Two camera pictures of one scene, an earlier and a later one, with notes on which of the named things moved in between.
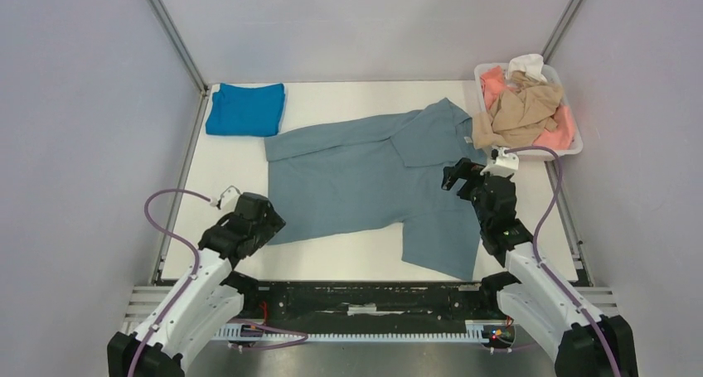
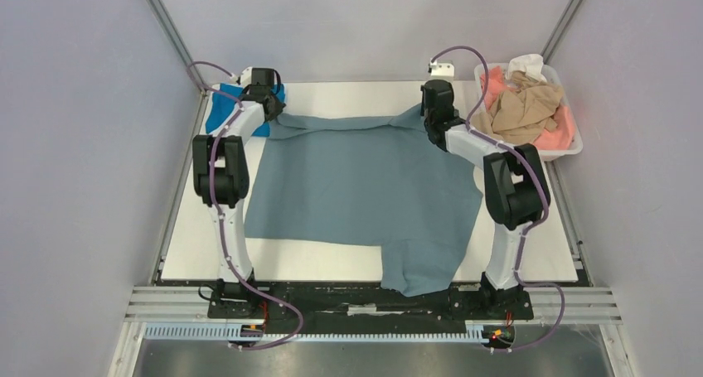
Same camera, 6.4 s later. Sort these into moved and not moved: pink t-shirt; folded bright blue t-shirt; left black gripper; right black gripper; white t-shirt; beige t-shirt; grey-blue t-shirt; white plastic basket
Moved: grey-blue t-shirt; right black gripper; left black gripper
Not moved: pink t-shirt; folded bright blue t-shirt; beige t-shirt; white t-shirt; white plastic basket
